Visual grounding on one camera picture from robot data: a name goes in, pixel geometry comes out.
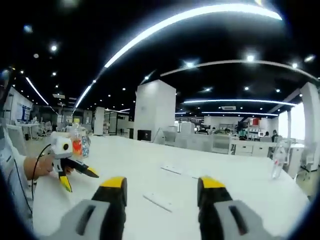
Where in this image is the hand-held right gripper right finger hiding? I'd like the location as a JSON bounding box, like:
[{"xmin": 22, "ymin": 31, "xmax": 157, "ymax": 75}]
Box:
[{"xmin": 197, "ymin": 176, "xmax": 273, "ymax": 240}]

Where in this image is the blue white patterned packet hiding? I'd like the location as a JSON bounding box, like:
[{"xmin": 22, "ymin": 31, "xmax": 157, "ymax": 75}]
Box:
[{"xmin": 81, "ymin": 134, "xmax": 92, "ymax": 159}]

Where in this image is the shelf with red boxes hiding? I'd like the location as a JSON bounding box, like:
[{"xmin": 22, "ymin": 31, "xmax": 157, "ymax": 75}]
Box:
[{"xmin": 246, "ymin": 118, "xmax": 266, "ymax": 138}]

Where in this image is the person's white shirt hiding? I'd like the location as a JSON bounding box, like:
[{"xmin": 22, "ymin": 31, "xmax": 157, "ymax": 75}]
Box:
[{"xmin": 0, "ymin": 139, "xmax": 35, "ymax": 233}]

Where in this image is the white socket holder cover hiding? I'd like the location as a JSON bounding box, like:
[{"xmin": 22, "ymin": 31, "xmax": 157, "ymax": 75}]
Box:
[{"xmin": 142, "ymin": 191, "xmax": 174, "ymax": 213}]

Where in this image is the clear jar orange label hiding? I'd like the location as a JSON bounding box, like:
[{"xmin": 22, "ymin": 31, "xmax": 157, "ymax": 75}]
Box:
[{"xmin": 71, "ymin": 122, "xmax": 84, "ymax": 159}]

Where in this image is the black box at pillar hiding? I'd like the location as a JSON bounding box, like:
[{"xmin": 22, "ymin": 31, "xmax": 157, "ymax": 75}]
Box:
[{"xmin": 137, "ymin": 129, "xmax": 152, "ymax": 142}]

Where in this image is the person's left hand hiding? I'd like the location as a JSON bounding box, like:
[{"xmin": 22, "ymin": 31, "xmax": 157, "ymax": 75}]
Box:
[{"xmin": 23, "ymin": 154, "xmax": 56, "ymax": 181}]

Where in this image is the row of white cabinets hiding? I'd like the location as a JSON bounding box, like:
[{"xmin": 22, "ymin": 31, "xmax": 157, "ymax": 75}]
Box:
[{"xmin": 211, "ymin": 134, "xmax": 279, "ymax": 158}]

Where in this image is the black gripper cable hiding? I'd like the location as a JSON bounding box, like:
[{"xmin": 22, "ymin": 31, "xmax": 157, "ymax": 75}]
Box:
[{"xmin": 13, "ymin": 143, "xmax": 54, "ymax": 218}]

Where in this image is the long white socket holder strip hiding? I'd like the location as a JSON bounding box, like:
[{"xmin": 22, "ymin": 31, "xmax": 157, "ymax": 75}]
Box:
[{"xmin": 159, "ymin": 163, "xmax": 201, "ymax": 180}]

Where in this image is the clear water bottle red label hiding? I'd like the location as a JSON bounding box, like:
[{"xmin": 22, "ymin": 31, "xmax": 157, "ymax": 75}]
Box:
[{"xmin": 271, "ymin": 144, "xmax": 287, "ymax": 180}]

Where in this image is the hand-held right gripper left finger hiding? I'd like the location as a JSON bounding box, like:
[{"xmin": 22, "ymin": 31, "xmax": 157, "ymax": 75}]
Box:
[{"xmin": 52, "ymin": 176, "xmax": 128, "ymax": 240}]

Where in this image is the grey office chair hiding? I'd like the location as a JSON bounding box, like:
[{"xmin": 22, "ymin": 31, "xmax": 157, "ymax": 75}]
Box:
[
  {"xmin": 161, "ymin": 129, "xmax": 179, "ymax": 148},
  {"xmin": 296, "ymin": 146, "xmax": 319, "ymax": 184},
  {"xmin": 37, "ymin": 121, "xmax": 53, "ymax": 138}
]

